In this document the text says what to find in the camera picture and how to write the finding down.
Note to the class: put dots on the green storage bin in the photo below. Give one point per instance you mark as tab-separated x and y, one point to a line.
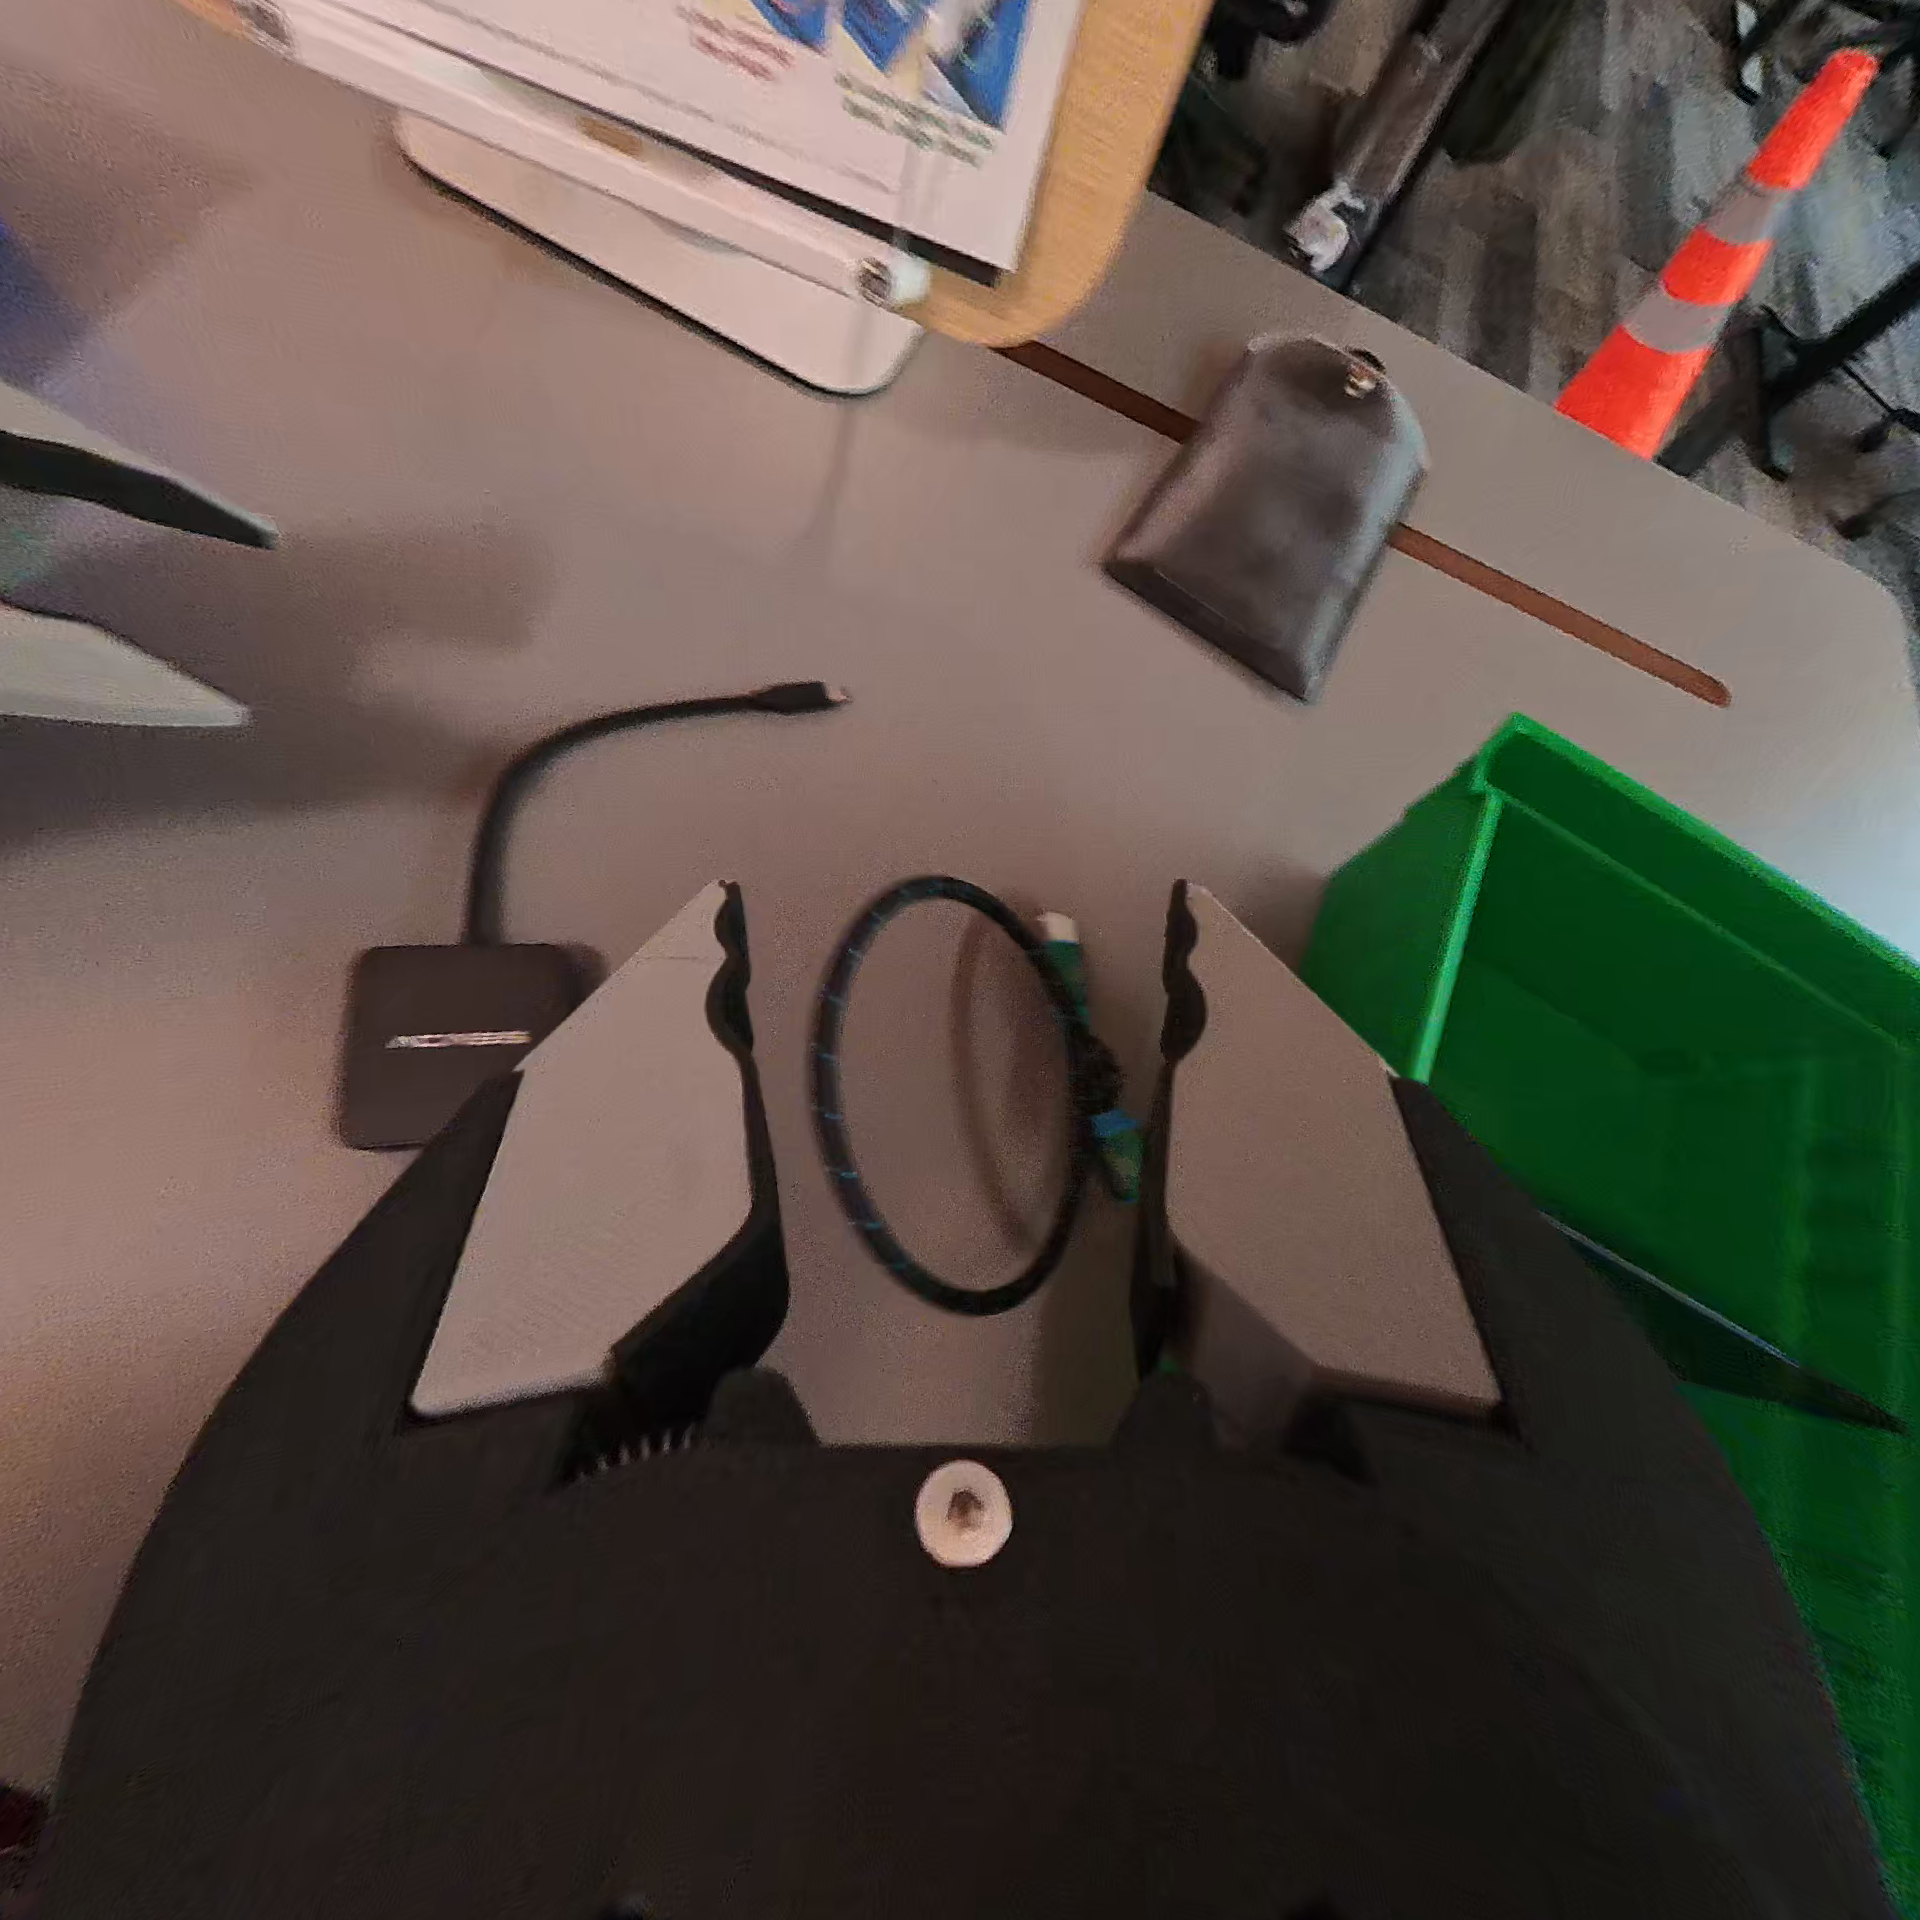
1650	975

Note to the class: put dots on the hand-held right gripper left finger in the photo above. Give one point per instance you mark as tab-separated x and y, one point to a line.
601	1201

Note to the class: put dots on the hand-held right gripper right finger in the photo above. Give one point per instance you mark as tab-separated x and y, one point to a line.
1320	1201

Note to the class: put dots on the printed instruction sheet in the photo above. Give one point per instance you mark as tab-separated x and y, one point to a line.
676	61

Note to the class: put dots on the orange traffic cone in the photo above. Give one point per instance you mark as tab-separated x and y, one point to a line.
1696	300

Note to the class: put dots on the white stand base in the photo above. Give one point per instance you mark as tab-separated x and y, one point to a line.
720	285

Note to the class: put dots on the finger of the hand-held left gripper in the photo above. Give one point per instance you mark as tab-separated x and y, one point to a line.
90	458
90	675

